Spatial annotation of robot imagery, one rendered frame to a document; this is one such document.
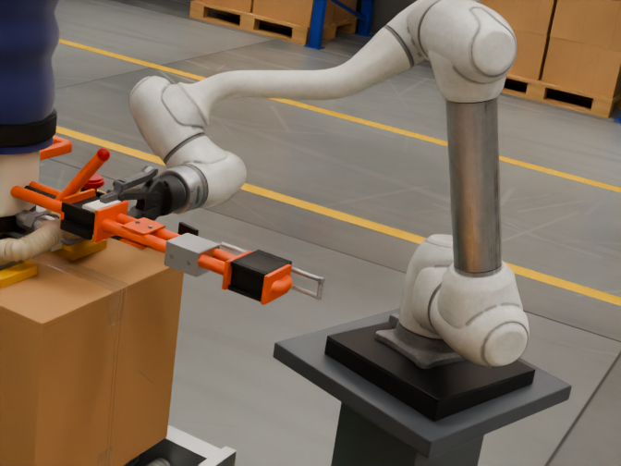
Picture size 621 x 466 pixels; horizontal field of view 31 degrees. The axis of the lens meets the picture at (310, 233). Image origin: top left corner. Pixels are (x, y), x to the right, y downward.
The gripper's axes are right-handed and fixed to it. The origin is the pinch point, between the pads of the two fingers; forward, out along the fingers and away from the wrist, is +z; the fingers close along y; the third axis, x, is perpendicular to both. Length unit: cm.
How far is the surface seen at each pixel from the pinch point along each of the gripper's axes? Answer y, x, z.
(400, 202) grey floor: 121, 113, -385
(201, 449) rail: 61, -5, -33
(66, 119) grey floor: 121, 319, -348
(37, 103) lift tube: -17.1, 15.4, 0.8
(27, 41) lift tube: -28.3, 16.0, 3.3
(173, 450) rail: 63, 1, -31
